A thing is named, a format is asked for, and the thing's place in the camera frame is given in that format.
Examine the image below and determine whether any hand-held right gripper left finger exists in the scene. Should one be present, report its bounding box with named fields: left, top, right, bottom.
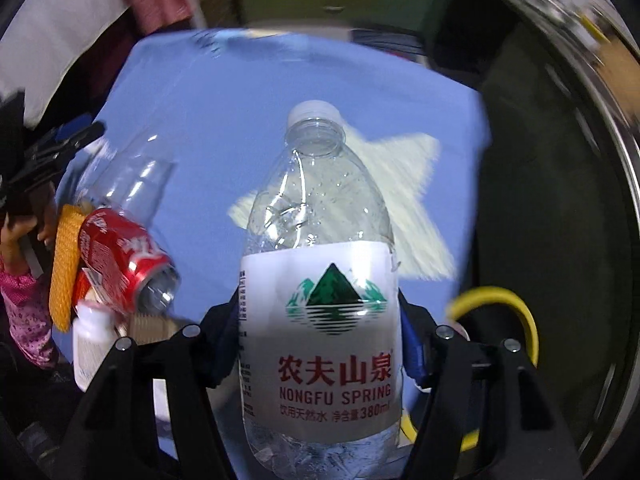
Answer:
left=60, top=292, right=246, bottom=480

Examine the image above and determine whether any small white plastic bottle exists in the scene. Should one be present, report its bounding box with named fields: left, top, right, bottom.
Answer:
left=72, top=300, right=121, bottom=393

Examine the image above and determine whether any yellow sponge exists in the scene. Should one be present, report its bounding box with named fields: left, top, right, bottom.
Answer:
left=49, top=204, right=93, bottom=332

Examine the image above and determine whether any person's left hand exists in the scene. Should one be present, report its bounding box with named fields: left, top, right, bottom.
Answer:
left=0, top=182, right=57, bottom=261

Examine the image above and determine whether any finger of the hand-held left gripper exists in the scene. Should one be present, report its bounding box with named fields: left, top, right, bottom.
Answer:
left=27, top=121, right=107, bottom=163
left=9, top=157, right=68, bottom=197

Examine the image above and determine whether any white label clear water bottle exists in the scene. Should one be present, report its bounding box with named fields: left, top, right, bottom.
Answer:
left=237, top=100, right=405, bottom=480

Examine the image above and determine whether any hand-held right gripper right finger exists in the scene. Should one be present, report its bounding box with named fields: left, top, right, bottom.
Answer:
left=399, top=300, right=587, bottom=480

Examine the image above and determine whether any blue star-print tablecloth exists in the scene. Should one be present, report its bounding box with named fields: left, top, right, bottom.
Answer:
left=55, top=27, right=493, bottom=461

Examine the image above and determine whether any person's left forearm pink sleeve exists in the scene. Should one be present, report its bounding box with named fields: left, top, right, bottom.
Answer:
left=0, top=255, right=62, bottom=372

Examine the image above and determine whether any brown cardboard piece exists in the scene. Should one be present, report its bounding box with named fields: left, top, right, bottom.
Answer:
left=117, top=312, right=178, bottom=346

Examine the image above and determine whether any red soda can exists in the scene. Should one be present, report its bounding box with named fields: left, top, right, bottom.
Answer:
left=77, top=207, right=181, bottom=317

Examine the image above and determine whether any clear unlabelled plastic bottle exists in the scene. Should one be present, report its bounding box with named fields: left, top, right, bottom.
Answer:
left=75, top=130, right=176, bottom=226

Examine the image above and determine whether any white cloth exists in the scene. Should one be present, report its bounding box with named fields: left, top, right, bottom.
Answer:
left=0, top=0, right=136, bottom=126

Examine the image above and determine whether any yellow rim bin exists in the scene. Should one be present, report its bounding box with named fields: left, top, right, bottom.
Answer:
left=400, top=287, right=540, bottom=453

